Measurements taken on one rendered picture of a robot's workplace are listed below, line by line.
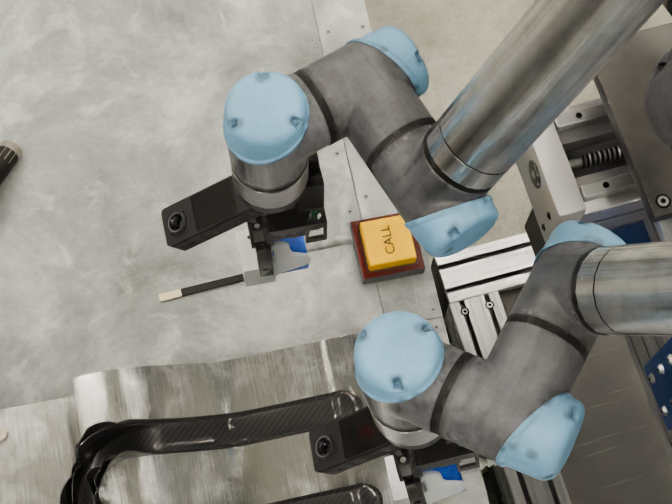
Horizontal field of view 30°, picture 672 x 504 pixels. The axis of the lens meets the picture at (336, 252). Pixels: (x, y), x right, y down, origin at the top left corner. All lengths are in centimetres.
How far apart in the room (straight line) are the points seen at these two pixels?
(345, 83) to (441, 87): 147
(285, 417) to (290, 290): 20
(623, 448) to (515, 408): 116
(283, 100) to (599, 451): 121
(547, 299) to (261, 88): 31
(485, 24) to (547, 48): 170
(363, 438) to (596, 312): 30
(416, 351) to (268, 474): 43
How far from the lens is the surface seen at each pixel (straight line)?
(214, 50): 171
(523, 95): 101
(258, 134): 109
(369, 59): 115
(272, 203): 121
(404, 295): 157
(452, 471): 137
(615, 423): 219
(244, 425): 145
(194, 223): 129
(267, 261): 132
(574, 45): 98
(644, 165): 142
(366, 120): 113
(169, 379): 143
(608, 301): 102
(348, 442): 123
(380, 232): 156
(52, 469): 148
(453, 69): 262
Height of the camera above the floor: 229
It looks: 70 degrees down
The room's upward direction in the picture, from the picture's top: 3 degrees clockwise
